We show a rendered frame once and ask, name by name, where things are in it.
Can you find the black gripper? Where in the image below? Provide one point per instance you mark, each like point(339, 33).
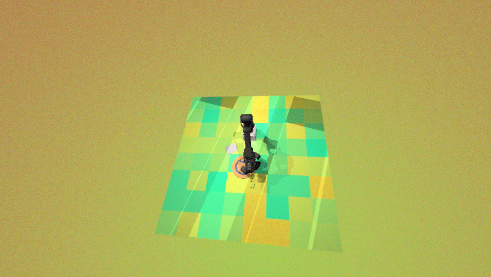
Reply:
point(243, 169)

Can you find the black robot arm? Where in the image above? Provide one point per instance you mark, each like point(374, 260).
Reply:
point(248, 154)

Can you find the tan round bead board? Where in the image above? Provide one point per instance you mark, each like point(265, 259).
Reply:
point(239, 166)

